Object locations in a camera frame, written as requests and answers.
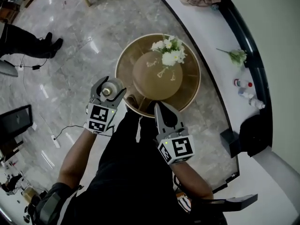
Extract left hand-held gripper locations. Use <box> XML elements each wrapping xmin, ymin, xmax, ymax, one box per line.
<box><xmin>83</xmin><ymin>76</ymin><xmax>128</xmax><ymax>135</ymax></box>

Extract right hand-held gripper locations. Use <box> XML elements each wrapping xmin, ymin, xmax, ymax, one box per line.
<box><xmin>153</xmin><ymin>102</ymin><xmax>196</xmax><ymax>165</ymax></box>

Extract person's right forearm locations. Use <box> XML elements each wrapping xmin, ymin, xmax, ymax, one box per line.
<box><xmin>169</xmin><ymin>160</ymin><xmax>214</xmax><ymax>200</ymax></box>

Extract person's left forearm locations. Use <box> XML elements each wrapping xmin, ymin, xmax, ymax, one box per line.
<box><xmin>57</xmin><ymin>127</ymin><xmax>97</xmax><ymax>190</ymax></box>

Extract round golden glass table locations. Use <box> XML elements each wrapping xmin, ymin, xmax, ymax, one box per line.
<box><xmin>114</xmin><ymin>33</ymin><xmax>202</xmax><ymax>119</ymax></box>

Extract person's black clothing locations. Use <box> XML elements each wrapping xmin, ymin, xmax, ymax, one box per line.
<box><xmin>35</xmin><ymin>111</ymin><xmax>228</xmax><ymax>225</ymax></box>

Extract white flower bouquet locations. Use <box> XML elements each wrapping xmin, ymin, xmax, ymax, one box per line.
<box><xmin>150</xmin><ymin>34</ymin><xmax>188</xmax><ymax>67</ymax></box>

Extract black box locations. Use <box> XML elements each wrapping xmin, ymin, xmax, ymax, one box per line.
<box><xmin>219</xmin><ymin>128</ymin><xmax>241</xmax><ymax>159</ymax></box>

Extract white power strip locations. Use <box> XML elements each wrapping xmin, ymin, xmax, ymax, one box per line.
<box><xmin>51</xmin><ymin>134</ymin><xmax>61</xmax><ymax>149</ymax></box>

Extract small white bottle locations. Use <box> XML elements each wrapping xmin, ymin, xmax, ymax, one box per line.
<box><xmin>237</xmin><ymin>88</ymin><xmax>255</xmax><ymax>99</ymax></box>

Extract white bottle with red cap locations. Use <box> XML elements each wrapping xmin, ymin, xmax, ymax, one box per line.
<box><xmin>232</xmin><ymin>78</ymin><xmax>254</xmax><ymax>89</ymax></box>

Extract clear plastic bottle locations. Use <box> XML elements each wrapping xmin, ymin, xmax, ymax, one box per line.
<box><xmin>248</xmin><ymin>97</ymin><xmax>266</xmax><ymax>110</ymax></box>

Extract black bag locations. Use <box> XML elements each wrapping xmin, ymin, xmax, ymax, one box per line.
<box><xmin>238</xmin><ymin>113</ymin><xmax>274</xmax><ymax>158</ymax></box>

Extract green flower sprig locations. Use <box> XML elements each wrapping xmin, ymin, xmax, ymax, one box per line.
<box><xmin>216</xmin><ymin>47</ymin><xmax>248</xmax><ymax>67</ymax></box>

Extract black monitor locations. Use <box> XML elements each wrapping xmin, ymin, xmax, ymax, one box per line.
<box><xmin>0</xmin><ymin>104</ymin><xmax>34</xmax><ymax>136</ymax></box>

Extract grey curved object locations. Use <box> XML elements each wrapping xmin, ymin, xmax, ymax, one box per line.
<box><xmin>0</xmin><ymin>60</ymin><xmax>19</xmax><ymax>78</ymax></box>

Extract black flat device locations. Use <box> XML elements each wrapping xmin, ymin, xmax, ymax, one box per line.
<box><xmin>214</xmin><ymin>193</ymin><xmax>259</xmax><ymax>212</ymax></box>

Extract dark wooden cabinet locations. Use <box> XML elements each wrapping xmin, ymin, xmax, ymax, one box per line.
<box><xmin>0</xmin><ymin>0</ymin><xmax>49</xmax><ymax>24</ymax></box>

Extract black power cable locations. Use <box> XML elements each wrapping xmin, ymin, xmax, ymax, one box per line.
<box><xmin>53</xmin><ymin>125</ymin><xmax>85</xmax><ymax>141</ymax></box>

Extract black cable with adapter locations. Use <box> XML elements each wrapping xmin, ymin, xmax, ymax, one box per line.
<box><xmin>3</xmin><ymin>54</ymin><xmax>48</xmax><ymax>71</ymax></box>

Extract black arm strap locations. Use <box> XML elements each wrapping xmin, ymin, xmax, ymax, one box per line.
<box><xmin>35</xmin><ymin>182</ymin><xmax>82</xmax><ymax>225</ymax></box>

